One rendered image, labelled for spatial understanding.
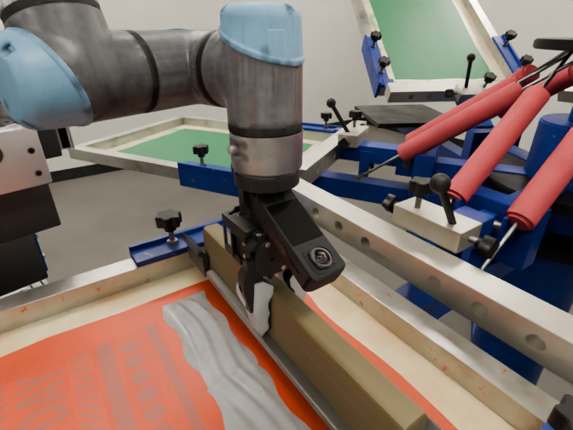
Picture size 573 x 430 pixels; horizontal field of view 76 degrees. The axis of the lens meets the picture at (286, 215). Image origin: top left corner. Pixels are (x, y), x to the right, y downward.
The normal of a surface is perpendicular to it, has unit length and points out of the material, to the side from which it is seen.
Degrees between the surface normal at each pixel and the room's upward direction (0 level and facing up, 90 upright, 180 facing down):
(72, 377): 0
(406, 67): 32
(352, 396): 90
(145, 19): 90
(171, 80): 98
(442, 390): 0
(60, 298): 90
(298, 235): 28
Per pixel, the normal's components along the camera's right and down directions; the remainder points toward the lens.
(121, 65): 0.75, 0.02
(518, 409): -0.83, 0.26
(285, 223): 0.29, -0.62
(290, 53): 0.70, 0.27
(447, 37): 0.04, -0.51
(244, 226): 0.00, -0.90
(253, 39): -0.12, 0.40
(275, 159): 0.27, 0.43
